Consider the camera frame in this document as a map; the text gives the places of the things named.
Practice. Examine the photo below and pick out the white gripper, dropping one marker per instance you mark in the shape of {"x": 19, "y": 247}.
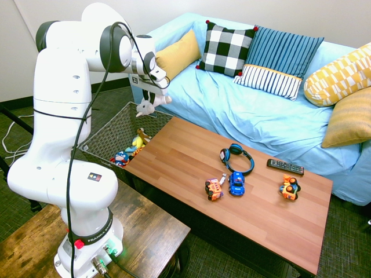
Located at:
{"x": 145, "y": 84}

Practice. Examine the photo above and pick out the white unicorn plush toy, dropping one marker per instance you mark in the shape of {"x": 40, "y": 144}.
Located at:
{"x": 146, "y": 107}

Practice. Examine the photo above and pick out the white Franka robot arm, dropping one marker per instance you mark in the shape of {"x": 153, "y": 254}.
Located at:
{"x": 58, "y": 87}

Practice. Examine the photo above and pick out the grey woven basket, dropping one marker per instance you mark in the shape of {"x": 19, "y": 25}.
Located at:
{"x": 116, "y": 127}

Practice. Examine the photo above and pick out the yellow plush toy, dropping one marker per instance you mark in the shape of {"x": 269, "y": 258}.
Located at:
{"x": 138, "y": 142}

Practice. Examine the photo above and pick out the orange toy fire truck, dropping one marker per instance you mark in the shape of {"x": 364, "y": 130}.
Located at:
{"x": 214, "y": 188}

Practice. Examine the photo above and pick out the blue toy police car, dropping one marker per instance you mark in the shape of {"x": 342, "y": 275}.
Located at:
{"x": 236, "y": 183}

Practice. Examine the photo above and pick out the orange toy construction vehicle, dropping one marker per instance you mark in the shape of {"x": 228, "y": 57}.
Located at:
{"x": 290, "y": 188}

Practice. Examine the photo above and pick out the brown and white plush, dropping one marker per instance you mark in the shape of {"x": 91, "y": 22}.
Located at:
{"x": 142, "y": 133}

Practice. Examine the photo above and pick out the plain yellow pillow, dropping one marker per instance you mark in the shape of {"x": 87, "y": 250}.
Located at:
{"x": 176, "y": 55}

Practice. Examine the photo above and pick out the orange flame pattern plush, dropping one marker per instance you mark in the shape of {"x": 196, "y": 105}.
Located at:
{"x": 136, "y": 152}

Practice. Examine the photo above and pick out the red blue superhero plush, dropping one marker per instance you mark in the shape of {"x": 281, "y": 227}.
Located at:
{"x": 120, "y": 157}

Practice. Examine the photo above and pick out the black white checked pillow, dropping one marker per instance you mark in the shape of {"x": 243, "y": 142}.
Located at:
{"x": 226, "y": 49}

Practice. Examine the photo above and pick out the light blue sofa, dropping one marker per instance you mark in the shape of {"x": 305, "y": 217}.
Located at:
{"x": 246, "y": 116}

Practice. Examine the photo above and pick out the blue and black headphones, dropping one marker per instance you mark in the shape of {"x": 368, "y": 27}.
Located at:
{"x": 235, "y": 149}

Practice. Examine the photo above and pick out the small white clip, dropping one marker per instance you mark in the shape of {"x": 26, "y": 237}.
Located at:
{"x": 223, "y": 178}

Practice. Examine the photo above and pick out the rustic wooden robot table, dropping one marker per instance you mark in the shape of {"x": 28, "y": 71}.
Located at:
{"x": 150, "y": 220}

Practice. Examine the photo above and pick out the blue striped pillow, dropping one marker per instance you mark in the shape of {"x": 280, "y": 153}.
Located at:
{"x": 278, "y": 58}

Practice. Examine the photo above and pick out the black remote control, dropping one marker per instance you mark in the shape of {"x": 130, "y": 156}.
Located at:
{"x": 285, "y": 166}

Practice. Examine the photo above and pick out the wooden coffee table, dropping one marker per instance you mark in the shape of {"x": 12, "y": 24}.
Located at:
{"x": 261, "y": 226}

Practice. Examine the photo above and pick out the yellow white patterned bolster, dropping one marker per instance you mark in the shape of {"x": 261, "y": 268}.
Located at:
{"x": 336, "y": 78}

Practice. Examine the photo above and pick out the yellow ribbed pillow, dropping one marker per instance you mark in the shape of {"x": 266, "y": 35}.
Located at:
{"x": 347, "y": 121}

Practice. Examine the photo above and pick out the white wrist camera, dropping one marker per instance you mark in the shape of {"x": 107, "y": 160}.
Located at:
{"x": 158, "y": 74}

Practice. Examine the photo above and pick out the black camera stand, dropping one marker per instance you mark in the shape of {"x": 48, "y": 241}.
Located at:
{"x": 14, "y": 118}

